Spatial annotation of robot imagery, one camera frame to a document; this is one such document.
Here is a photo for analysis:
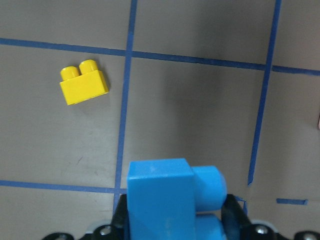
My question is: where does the blue toy block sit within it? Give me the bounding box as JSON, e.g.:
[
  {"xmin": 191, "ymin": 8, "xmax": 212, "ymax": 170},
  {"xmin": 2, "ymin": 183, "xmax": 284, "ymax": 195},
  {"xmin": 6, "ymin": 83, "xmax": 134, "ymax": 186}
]
[{"xmin": 127, "ymin": 158, "xmax": 227, "ymax": 240}]

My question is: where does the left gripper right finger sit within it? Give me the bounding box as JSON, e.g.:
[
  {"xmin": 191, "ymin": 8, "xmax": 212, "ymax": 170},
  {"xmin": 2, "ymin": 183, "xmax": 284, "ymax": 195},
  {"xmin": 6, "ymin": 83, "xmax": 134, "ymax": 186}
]
[{"xmin": 221, "ymin": 194, "xmax": 252, "ymax": 230}]

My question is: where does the pink plastic box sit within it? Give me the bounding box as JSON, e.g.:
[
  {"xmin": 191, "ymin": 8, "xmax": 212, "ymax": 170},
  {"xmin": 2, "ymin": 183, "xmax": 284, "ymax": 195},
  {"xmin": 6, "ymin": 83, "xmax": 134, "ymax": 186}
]
[{"xmin": 317, "ymin": 115, "xmax": 320, "ymax": 130}]

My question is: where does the yellow toy block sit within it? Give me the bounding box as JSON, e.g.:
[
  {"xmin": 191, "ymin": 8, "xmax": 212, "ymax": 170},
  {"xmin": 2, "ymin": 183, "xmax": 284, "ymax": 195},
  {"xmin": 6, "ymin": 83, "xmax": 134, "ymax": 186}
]
[{"xmin": 59, "ymin": 59, "xmax": 109, "ymax": 106}]

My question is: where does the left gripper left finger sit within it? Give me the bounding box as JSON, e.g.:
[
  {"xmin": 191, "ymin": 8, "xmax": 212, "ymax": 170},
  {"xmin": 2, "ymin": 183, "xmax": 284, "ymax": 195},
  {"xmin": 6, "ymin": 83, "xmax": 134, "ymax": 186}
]
[{"xmin": 111, "ymin": 194, "xmax": 129, "ymax": 230}]

